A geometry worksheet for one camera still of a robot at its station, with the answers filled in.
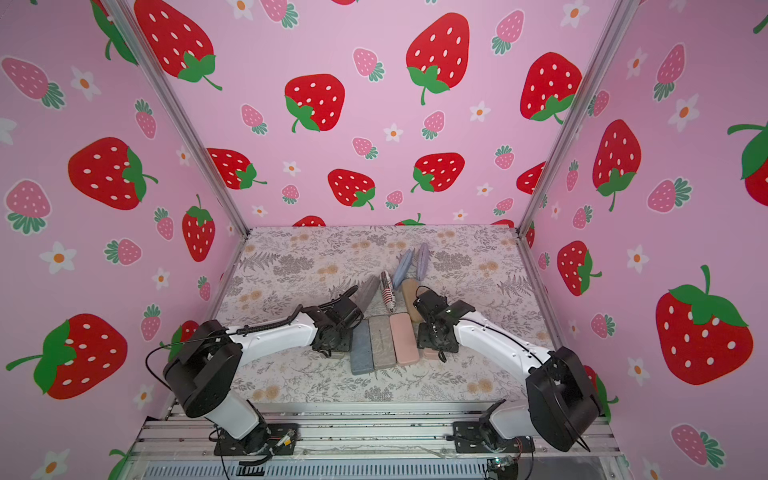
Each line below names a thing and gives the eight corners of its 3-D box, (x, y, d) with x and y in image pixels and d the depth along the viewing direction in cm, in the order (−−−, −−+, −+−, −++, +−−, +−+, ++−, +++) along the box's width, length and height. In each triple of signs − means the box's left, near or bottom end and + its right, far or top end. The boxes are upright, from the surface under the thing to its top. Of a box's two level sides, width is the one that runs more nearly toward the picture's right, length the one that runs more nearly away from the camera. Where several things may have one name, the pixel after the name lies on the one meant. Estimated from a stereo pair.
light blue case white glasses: (390, 291, 105) (389, 282, 100) (407, 257, 115) (407, 247, 111) (397, 294, 104) (397, 284, 100) (413, 259, 115) (414, 249, 110)
